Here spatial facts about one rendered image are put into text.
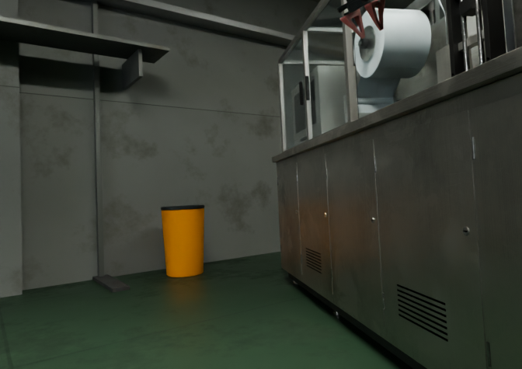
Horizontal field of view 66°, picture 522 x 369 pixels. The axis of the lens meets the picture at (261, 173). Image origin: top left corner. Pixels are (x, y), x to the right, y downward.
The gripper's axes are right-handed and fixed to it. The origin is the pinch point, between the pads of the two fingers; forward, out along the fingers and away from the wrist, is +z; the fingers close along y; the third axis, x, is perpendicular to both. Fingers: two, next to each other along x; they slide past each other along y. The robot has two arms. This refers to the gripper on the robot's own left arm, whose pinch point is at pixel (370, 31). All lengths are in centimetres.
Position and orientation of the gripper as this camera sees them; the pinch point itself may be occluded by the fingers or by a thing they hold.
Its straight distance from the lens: 114.9
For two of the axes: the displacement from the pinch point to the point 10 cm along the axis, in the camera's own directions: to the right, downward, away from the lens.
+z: 4.4, 8.6, 2.4
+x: -6.9, 5.0, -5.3
